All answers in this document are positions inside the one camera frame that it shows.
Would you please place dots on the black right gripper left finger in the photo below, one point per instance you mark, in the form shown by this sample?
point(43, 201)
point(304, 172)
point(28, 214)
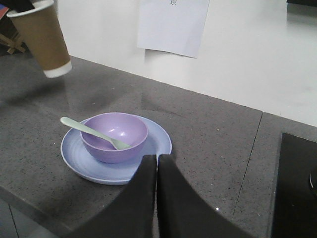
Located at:
point(130, 215)

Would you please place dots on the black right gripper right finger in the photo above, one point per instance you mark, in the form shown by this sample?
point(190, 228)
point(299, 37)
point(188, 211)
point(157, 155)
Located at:
point(182, 213)

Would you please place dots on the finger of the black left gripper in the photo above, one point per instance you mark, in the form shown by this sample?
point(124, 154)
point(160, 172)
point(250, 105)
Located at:
point(20, 5)

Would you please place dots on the brown paper cup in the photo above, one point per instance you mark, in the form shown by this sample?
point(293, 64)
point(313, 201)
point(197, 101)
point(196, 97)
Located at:
point(41, 32)

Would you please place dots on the mint green plastic spoon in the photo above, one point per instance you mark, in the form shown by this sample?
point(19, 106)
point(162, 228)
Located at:
point(117, 144)

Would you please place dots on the purple plastic bowl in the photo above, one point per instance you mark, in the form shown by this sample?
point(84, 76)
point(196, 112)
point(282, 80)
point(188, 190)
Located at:
point(125, 127)

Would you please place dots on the light blue plate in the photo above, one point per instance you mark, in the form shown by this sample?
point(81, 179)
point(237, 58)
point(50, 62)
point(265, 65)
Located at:
point(85, 165)

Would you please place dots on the wooden dish rack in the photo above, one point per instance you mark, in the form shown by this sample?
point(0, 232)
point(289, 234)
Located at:
point(10, 39)

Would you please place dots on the black gas stove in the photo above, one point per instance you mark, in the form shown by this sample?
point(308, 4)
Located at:
point(295, 208)

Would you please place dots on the white paper sheet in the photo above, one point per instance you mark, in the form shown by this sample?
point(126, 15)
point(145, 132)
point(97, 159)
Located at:
point(174, 26)

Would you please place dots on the black range hood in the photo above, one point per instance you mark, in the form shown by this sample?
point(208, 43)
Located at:
point(304, 2)

